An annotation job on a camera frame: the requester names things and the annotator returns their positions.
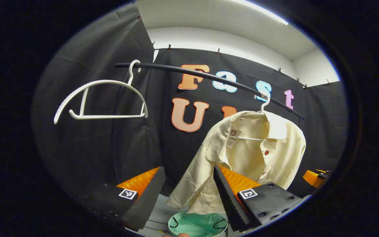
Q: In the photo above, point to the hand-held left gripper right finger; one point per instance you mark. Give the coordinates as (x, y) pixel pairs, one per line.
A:
(229, 200)

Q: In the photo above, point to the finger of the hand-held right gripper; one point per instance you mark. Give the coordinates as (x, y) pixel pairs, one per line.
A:
(311, 177)

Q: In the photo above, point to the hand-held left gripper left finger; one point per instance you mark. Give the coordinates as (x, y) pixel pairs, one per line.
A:
(150, 200)

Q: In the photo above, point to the green laundry hamper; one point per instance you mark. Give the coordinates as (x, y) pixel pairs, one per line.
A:
(196, 225)

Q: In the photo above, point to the cream button shirt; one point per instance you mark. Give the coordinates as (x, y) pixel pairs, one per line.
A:
(248, 158)

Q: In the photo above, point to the white hanger with hook tape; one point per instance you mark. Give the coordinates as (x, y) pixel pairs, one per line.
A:
(264, 107)

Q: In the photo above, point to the white plastic hanger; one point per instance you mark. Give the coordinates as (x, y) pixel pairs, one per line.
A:
(104, 82)

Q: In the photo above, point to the black clothes rack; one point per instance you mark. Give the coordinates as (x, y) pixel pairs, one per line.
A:
(163, 67)

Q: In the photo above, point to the row of black backdrop clips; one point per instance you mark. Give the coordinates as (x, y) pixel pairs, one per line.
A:
(169, 47)

